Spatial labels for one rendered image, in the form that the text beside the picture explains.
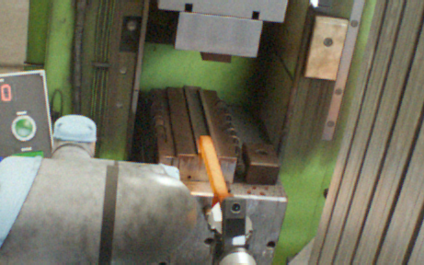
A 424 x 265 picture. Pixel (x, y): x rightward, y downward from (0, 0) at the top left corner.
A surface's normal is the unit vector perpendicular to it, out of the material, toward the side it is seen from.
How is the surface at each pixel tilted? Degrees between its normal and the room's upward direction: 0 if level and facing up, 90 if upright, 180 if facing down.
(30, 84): 60
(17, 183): 27
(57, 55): 90
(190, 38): 90
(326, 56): 90
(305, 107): 90
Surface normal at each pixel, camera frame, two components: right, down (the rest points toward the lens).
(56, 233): 0.06, 0.27
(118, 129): 0.07, 0.47
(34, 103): 0.48, -0.04
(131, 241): 0.27, 0.37
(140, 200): 0.40, -0.38
